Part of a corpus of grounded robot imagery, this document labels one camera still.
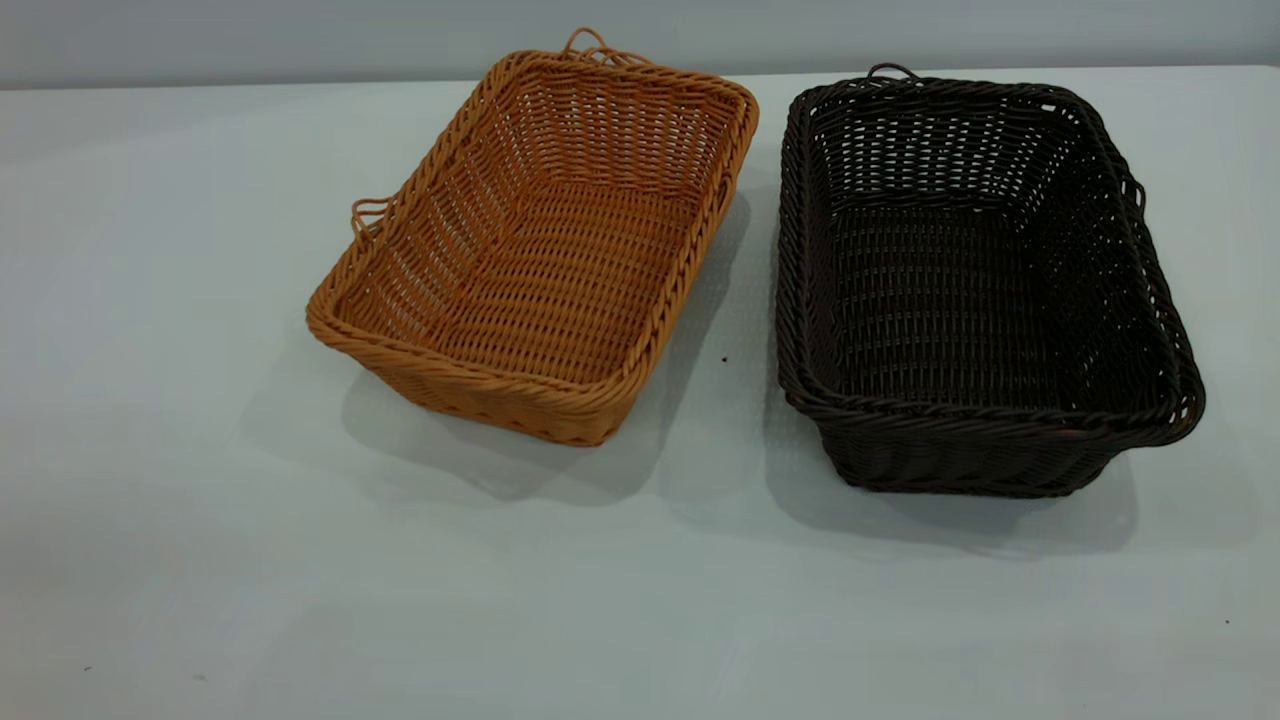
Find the light brown wicker basket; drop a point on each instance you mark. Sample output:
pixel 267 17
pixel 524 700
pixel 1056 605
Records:
pixel 560 290

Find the dark brown wicker basket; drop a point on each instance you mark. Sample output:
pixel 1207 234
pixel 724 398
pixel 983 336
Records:
pixel 940 300

